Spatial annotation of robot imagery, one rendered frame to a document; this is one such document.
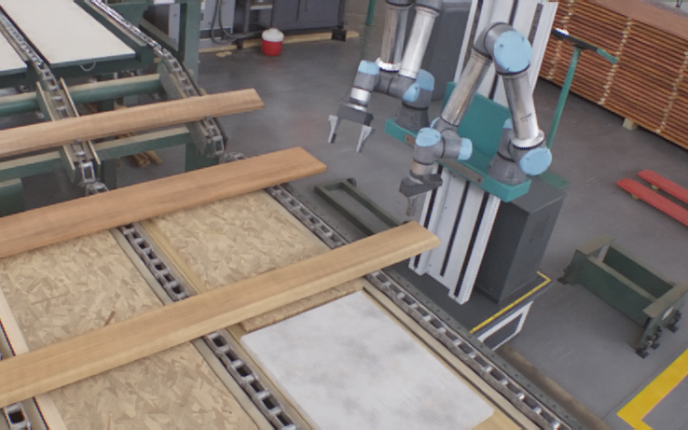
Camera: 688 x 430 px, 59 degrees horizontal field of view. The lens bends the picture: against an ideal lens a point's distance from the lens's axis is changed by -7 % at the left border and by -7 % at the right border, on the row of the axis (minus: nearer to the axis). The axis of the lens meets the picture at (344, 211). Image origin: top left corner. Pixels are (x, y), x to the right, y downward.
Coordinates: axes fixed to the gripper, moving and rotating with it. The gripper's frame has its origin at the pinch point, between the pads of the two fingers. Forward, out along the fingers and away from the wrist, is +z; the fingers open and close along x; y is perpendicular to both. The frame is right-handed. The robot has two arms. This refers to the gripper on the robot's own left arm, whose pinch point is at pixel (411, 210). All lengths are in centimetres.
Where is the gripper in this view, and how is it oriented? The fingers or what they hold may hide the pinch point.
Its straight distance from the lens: 233.6
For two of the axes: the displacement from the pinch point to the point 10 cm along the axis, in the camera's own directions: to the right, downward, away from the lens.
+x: -7.7, 2.3, -5.9
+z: -1.5, 8.4, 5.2
